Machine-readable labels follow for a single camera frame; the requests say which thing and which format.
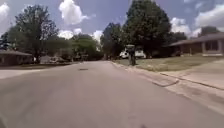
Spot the tall dark green tree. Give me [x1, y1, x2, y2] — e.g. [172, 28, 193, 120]
[121, 0, 173, 59]

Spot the concrete driveway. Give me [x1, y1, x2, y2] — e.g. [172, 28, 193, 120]
[159, 59, 224, 91]

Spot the concrete kerb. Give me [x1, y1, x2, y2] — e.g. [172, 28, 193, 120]
[109, 60, 224, 116]

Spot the mailbox on post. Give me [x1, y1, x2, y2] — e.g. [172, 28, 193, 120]
[125, 44, 138, 67]

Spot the green lawn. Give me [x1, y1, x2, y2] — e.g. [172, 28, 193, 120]
[114, 54, 224, 73]

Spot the broad tree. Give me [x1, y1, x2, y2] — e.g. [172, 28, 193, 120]
[6, 4, 59, 63]

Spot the grey asphalt road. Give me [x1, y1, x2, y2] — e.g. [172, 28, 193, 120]
[0, 60, 224, 128]

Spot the brick house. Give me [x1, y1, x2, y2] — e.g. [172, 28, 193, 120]
[168, 31, 224, 58]

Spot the pale driveway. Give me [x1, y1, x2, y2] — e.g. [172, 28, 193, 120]
[0, 67, 46, 80]

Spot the low dark house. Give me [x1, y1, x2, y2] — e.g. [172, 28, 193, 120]
[0, 49, 34, 67]

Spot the white vehicle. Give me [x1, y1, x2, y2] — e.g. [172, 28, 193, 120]
[118, 49, 147, 60]

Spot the group of green trees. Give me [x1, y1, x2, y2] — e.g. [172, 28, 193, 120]
[46, 33, 104, 62]

